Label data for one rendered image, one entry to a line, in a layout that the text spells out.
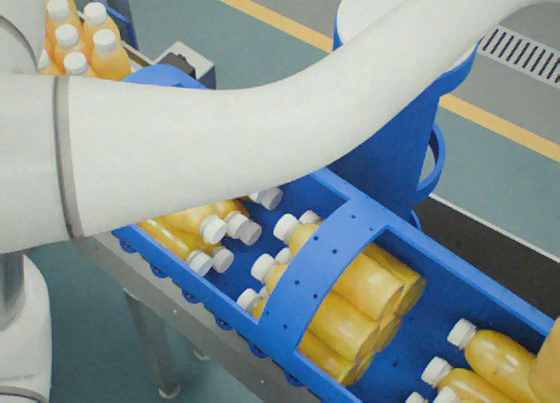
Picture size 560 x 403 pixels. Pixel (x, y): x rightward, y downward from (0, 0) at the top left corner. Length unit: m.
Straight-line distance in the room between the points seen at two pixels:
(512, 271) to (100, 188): 2.03
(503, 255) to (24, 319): 1.68
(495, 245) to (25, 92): 2.07
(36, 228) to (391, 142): 1.33
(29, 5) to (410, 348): 0.97
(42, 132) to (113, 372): 1.98
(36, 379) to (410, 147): 0.99
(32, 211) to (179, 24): 2.66
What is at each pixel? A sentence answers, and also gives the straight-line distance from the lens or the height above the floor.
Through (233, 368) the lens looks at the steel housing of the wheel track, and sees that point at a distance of 1.50.
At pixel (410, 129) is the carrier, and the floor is 0.87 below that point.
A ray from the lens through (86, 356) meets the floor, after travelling 2.48.
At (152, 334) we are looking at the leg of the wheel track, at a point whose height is 0.44.
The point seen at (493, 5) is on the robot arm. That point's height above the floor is 1.82.
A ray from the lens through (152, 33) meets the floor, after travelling 3.12.
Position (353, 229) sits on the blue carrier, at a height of 1.23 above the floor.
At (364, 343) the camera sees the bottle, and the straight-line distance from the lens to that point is 1.25.
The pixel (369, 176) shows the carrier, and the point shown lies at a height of 0.69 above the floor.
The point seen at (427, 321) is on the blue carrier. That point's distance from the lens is 1.40.
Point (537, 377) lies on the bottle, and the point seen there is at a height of 1.28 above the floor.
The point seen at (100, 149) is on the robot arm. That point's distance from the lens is 0.49.
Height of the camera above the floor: 2.25
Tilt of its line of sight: 57 degrees down
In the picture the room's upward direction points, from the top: straight up
